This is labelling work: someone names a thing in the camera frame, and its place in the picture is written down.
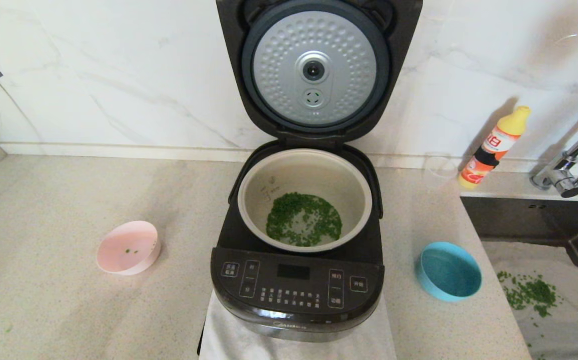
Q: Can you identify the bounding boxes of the white cloth under cooker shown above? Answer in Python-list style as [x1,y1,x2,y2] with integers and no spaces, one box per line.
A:
[199,287,397,360]

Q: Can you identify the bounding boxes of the blue bowl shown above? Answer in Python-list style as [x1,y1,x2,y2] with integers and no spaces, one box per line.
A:
[416,241,483,302]

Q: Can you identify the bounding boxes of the black rice cooker base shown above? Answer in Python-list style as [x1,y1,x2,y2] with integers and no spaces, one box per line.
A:
[211,140,385,342]

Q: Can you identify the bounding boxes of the green scallion bits on cloth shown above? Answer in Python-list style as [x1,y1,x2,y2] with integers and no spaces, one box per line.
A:
[496,271,562,319]

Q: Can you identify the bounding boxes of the pink bowl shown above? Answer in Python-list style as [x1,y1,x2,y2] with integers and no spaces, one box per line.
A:
[96,220,162,276]

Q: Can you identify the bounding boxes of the clear glass cup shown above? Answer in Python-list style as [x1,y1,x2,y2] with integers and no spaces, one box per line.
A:
[423,152,458,181]

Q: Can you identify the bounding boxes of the chopped green vegetable pieces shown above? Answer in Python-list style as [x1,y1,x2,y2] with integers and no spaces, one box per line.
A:
[267,200,343,247]

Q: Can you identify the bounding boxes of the beige inner pot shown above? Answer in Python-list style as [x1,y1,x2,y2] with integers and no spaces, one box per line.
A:
[237,148,373,253]

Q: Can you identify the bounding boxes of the white cloth in sink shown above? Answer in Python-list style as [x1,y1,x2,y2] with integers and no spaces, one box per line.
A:
[481,241,578,360]

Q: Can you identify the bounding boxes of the chrome faucet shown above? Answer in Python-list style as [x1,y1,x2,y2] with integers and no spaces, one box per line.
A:
[529,110,578,198]

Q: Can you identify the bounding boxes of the yellow orange detergent bottle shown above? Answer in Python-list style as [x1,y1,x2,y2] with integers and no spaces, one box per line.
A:
[458,105,531,189]

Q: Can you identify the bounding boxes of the green chopped scallion pile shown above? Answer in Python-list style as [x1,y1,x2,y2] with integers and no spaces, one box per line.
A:
[266,192,343,247]

